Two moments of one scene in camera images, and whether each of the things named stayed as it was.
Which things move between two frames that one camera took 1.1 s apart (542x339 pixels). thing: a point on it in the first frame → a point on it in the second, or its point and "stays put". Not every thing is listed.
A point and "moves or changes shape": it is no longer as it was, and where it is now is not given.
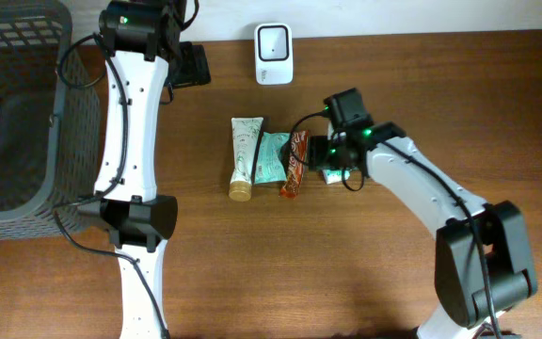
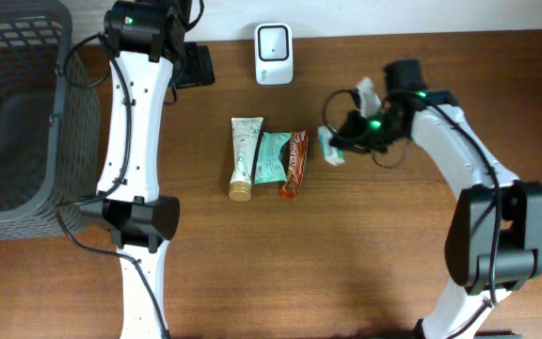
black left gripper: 197,68 stays put
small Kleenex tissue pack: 331,176 moves or changes shape
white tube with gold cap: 245,137 stays put
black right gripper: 318,153 → 352,130
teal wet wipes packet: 270,167 stays put
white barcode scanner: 273,46 stays put
